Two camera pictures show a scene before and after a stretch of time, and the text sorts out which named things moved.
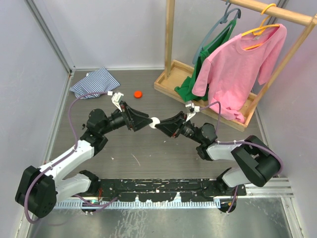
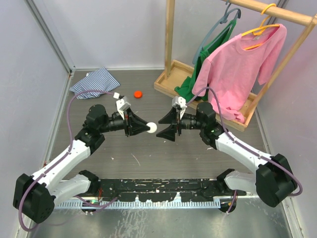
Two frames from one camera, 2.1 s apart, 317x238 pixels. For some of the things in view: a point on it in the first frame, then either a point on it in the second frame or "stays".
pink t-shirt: [229, 77] stays
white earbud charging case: [155, 121] → [153, 126]
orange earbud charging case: [137, 94] stays
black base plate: [152, 190] stays
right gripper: [171, 126] → [169, 132]
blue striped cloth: [100, 81] stays
